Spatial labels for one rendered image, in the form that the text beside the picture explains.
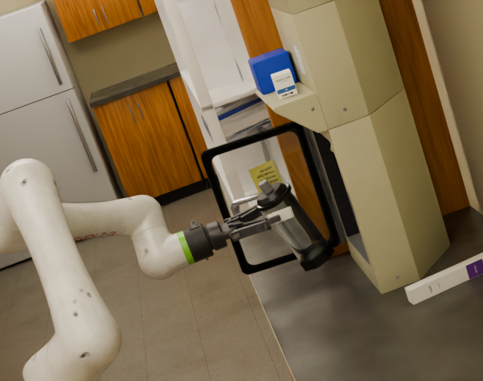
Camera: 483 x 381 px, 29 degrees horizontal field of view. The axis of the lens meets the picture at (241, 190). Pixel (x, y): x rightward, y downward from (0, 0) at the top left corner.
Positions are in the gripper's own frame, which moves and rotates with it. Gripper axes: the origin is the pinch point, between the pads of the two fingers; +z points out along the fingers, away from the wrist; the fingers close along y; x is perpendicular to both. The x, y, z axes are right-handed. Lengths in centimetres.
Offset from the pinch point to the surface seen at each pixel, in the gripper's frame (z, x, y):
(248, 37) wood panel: 11, -42, 26
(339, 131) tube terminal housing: 20.0, -16.8, -11.0
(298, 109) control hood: 12.2, -26.1, -10.9
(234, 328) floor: -26, 123, 217
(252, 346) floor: -21, 123, 188
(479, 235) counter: 50, 30, 2
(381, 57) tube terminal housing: 38.1, -28.7, -2.0
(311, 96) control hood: 16.3, -27.9, -10.9
